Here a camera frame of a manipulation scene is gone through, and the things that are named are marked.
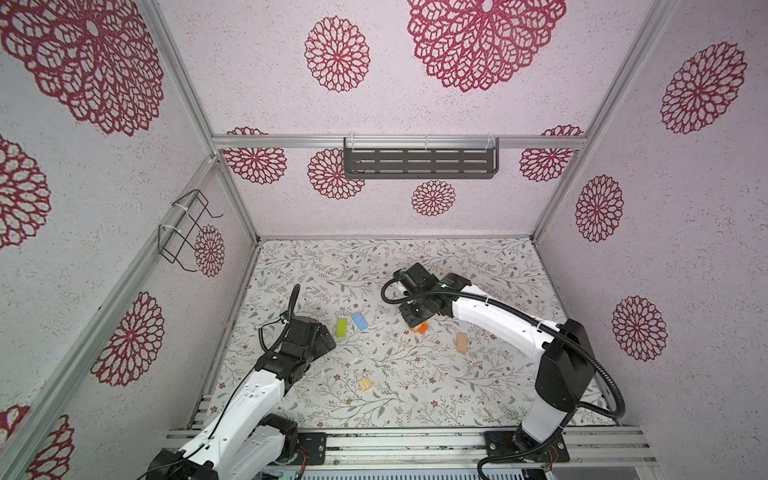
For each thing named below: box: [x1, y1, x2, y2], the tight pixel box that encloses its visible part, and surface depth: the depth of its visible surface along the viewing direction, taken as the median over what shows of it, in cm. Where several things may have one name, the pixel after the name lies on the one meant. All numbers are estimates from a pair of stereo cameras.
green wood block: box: [336, 318, 348, 338], surface depth 97 cm
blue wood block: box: [352, 312, 368, 330], surface depth 99 cm
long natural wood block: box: [457, 333, 468, 353], surface depth 94 cm
